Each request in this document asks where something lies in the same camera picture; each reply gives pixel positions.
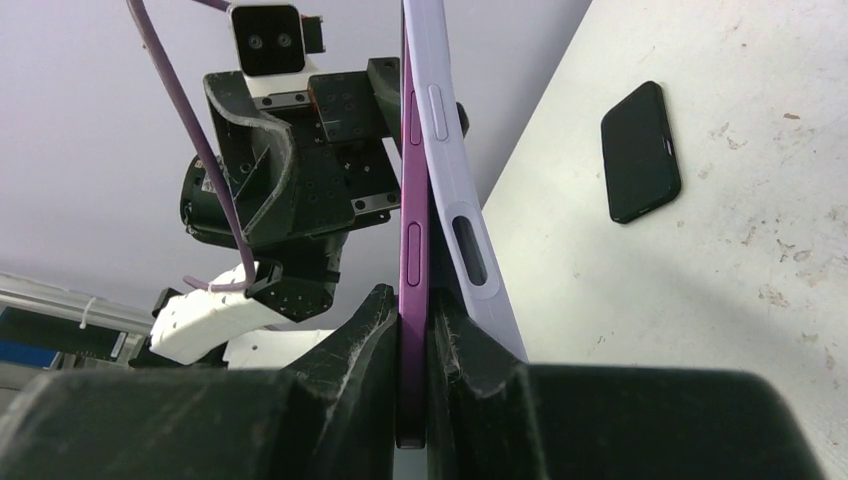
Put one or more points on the clear lilac phone case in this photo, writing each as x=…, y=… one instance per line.
x=480, y=282

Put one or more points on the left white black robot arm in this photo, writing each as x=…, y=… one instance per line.
x=291, y=283

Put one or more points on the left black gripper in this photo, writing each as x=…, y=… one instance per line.
x=309, y=163

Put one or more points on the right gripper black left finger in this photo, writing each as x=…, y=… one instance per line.
x=328, y=415

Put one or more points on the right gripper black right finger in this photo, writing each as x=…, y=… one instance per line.
x=492, y=416

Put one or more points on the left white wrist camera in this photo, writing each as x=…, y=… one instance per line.
x=274, y=44

